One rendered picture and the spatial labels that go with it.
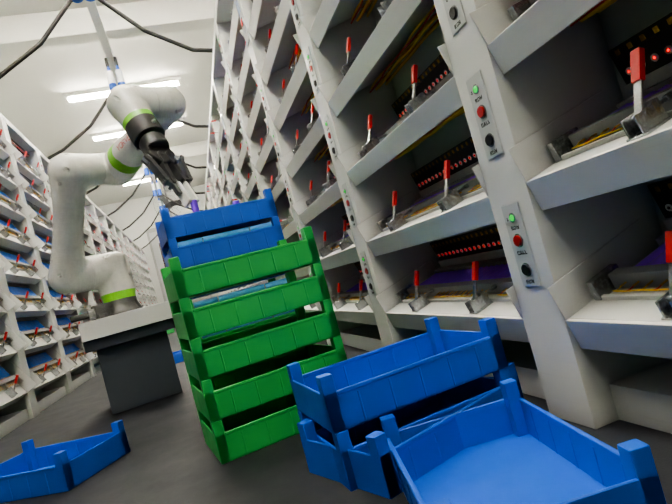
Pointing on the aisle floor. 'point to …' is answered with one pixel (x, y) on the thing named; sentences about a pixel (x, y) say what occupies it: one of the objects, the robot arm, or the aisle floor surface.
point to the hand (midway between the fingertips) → (186, 194)
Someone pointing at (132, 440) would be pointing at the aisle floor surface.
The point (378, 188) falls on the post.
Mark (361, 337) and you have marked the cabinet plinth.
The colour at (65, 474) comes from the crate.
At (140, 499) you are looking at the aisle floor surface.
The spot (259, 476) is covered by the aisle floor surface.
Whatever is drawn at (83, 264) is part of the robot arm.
